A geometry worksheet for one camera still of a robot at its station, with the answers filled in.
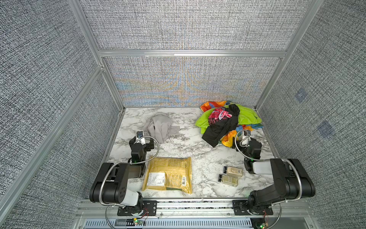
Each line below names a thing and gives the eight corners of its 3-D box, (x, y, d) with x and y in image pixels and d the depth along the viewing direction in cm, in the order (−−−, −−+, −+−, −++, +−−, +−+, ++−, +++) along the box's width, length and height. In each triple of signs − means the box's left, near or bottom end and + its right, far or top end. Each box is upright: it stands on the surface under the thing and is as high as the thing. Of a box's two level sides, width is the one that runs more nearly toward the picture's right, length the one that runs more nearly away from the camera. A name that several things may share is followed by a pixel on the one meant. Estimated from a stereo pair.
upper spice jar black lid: (227, 174, 86) (229, 172, 83) (227, 168, 88) (228, 166, 85) (240, 177, 85) (242, 175, 82) (240, 171, 87) (242, 169, 84)
